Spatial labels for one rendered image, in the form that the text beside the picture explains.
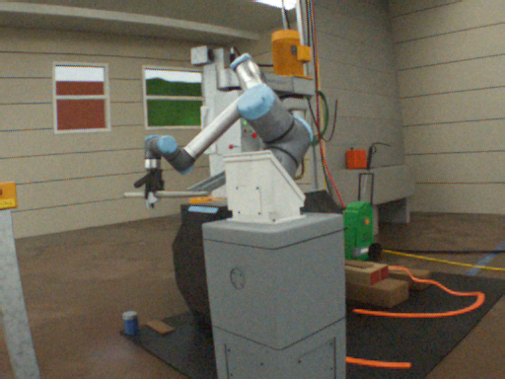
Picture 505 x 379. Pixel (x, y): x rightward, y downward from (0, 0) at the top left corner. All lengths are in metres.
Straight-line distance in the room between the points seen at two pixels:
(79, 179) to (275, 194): 7.33
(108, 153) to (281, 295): 7.68
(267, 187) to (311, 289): 0.40
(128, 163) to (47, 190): 1.87
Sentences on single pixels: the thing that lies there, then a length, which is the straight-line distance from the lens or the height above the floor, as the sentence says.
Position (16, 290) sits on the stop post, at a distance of 1.40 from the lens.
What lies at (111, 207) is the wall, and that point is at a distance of 8.94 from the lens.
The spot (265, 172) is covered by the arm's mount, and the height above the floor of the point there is 1.03.
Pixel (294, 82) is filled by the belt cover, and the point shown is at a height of 1.65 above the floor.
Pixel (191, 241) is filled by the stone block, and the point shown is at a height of 0.60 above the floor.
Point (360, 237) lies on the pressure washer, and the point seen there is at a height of 0.25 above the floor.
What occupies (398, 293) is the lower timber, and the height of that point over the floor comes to 0.09.
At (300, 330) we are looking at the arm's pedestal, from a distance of 1.58.
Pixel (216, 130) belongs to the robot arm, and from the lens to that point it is 2.19.
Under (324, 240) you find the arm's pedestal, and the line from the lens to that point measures 1.60.
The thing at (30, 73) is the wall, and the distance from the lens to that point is 8.64.
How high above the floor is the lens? 1.08
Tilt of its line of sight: 4 degrees down
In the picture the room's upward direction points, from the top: 4 degrees counter-clockwise
